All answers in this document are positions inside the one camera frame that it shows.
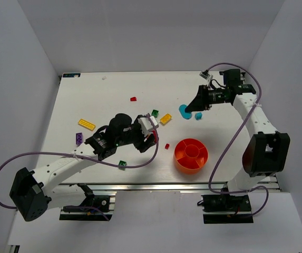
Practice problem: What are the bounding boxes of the red flower-print oval lego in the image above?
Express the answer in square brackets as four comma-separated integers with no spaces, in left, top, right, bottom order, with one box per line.
[148,133,158,145]

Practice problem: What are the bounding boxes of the orange divided round container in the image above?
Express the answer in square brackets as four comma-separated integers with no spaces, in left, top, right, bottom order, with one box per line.
[173,138,208,175]

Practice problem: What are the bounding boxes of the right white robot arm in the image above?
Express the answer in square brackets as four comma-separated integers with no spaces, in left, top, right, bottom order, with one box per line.
[185,69,290,196]

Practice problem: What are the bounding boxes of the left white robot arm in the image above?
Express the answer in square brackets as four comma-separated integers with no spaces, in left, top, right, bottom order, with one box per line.
[9,113,159,222]

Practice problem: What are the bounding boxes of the small cyan lego brick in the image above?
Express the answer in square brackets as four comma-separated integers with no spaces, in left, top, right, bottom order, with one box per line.
[194,112,202,120]

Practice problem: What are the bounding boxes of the green lego brick near front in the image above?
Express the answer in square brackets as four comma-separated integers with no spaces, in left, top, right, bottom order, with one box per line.
[118,160,127,171]

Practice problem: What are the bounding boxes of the yellow long flat lego plate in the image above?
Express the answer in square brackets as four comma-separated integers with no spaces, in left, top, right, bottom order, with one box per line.
[78,119,96,131]

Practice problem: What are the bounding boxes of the green square lego brick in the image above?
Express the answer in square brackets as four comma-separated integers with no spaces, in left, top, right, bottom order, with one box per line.
[151,110,159,118]

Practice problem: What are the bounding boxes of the yellow 2x3 lego brick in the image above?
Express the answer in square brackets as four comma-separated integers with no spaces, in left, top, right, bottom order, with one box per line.
[160,113,172,125]

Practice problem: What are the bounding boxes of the purple lego piece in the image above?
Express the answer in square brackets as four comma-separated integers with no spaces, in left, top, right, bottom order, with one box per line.
[75,132,83,146]

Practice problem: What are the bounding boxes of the blue label sticker left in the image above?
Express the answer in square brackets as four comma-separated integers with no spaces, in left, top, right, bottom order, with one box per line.
[62,73,81,78]

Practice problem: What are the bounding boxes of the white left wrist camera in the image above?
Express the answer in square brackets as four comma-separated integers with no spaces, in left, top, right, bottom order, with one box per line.
[138,116,159,136]

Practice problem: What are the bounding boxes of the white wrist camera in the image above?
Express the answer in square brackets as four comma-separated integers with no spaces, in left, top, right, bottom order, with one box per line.
[199,70,213,83]
[138,116,159,136]

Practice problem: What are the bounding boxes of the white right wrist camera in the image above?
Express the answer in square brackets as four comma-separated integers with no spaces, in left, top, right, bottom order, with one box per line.
[199,70,213,83]

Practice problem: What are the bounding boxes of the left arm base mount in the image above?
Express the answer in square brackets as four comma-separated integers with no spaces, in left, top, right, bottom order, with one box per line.
[59,183,114,221]

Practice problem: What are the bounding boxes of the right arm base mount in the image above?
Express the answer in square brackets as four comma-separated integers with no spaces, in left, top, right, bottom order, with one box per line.
[197,194,254,224]

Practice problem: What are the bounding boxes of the aluminium front table rail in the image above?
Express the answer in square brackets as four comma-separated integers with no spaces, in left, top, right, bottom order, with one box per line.
[58,183,280,192]

